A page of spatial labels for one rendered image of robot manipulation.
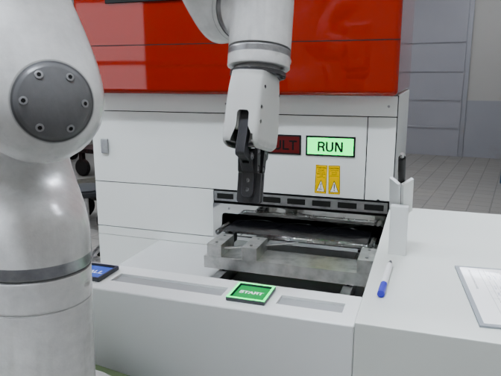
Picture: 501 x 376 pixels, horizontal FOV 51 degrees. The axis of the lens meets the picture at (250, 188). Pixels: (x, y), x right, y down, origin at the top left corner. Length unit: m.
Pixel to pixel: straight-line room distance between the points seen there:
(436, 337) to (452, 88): 8.44
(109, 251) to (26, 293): 1.01
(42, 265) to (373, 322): 0.39
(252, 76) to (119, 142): 0.85
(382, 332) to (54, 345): 0.38
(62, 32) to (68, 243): 0.21
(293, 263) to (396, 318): 0.45
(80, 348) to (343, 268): 0.62
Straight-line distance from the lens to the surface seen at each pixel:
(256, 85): 0.66
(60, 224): 0.56
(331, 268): 1.08
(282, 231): 1.25
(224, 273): 1.13
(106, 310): 0.81
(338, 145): 1.25
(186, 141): 1.37
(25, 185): 0.61
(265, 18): 0.69
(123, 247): 1.54
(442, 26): 9.10
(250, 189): 0.68
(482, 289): 0.81
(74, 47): 0.51
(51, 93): 0.49
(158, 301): 0.76
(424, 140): 9.15
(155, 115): 1.40
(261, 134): 0.66
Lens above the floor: 1.26
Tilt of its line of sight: 12 degrees down
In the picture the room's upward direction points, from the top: straight up
